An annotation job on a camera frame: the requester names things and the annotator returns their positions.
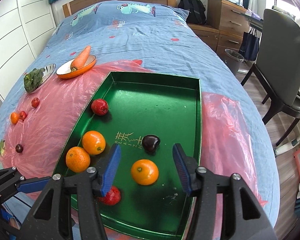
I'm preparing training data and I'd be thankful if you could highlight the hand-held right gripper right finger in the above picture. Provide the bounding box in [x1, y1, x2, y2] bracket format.
[172, 143, 275, 240]

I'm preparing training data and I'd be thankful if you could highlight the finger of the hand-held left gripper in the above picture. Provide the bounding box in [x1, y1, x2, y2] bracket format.
[0, 167, 52, 204]

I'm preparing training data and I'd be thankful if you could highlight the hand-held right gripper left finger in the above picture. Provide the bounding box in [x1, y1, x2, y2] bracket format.
[15, 143, 122, 240]

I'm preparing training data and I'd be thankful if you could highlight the green rectangular tray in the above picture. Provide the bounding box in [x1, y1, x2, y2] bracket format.
[52, 71, 202, 238]

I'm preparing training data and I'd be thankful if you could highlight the mandarin orange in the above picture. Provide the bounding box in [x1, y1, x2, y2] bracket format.
[66, 146, 91, 173]
[131, 159, 159, 186]

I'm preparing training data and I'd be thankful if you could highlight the pink plastic sheet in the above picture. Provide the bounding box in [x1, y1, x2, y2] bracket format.
[1, 59, 269, 240]

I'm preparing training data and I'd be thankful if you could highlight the green leafy vegetable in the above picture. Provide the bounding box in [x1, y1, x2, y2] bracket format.
[24, 68, 45, 93]

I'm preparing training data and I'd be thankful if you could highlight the orange rimmed white plate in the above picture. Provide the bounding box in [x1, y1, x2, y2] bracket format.
[56, 55, 96, 80]

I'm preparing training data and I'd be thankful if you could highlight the carrot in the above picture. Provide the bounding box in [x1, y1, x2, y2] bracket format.
[70, 45, 92, 72]

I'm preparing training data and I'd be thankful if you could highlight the metal bowl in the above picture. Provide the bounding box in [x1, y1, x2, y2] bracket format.
[27, 63, 56, 93]

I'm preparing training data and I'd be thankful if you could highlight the grey trash bin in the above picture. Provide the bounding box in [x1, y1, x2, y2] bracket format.
[224, 49, 245, 75]

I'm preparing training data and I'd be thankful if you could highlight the low wooden nightstand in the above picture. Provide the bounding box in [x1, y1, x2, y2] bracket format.
[187, 23, 220, 53]

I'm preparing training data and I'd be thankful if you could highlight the printed blue blanket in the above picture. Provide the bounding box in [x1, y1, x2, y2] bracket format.
[0, 1, 280, 240]

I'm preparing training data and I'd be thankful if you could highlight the dark blue bag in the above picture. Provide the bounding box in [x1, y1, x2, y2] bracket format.
[239, 28, 260, 61]

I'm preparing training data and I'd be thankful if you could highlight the grey chair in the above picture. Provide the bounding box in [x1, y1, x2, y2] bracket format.
[241, 9, 300, 147]

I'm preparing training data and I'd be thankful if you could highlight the wooden drawer cabinet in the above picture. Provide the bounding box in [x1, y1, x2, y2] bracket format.
[207, 0, 252, 55]

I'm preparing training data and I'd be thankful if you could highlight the black backpack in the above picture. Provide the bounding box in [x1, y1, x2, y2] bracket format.
[177, 0, 207, 25]

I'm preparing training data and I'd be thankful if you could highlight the white wardrobe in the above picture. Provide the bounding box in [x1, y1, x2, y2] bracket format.
[0, 0, 57, 103]

